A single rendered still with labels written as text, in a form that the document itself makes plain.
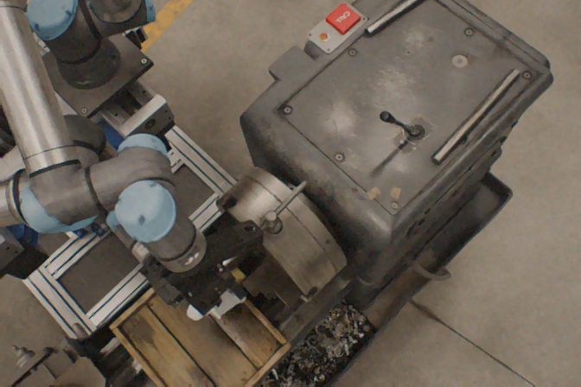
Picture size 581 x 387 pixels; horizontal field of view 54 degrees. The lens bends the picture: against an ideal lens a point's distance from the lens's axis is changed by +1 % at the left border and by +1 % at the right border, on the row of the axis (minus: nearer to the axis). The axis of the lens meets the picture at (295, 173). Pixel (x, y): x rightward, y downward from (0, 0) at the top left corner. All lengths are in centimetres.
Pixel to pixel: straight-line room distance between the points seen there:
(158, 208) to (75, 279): 164
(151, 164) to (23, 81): 22
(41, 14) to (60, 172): 55
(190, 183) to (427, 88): 132
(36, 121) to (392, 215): 67
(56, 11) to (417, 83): 79
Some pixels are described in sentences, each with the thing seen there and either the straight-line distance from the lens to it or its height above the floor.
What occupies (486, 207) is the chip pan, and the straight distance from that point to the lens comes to 198.
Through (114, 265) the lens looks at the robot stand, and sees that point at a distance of 236.
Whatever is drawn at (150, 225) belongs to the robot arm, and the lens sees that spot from 79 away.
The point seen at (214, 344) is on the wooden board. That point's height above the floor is 88.
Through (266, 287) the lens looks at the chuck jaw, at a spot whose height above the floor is 111.
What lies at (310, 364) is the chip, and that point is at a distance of 177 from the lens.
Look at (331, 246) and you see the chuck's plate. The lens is 122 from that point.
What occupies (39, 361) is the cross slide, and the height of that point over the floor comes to 96.
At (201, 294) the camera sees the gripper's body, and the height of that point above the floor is 145.
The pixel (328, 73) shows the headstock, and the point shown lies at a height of 126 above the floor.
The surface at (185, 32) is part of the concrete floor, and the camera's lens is 300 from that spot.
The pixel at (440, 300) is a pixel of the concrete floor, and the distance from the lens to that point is 243.
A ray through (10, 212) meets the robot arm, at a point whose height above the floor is 139.
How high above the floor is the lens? 236
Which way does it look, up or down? 68 degrees down
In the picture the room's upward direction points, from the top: 9 degrees counter-clockwise
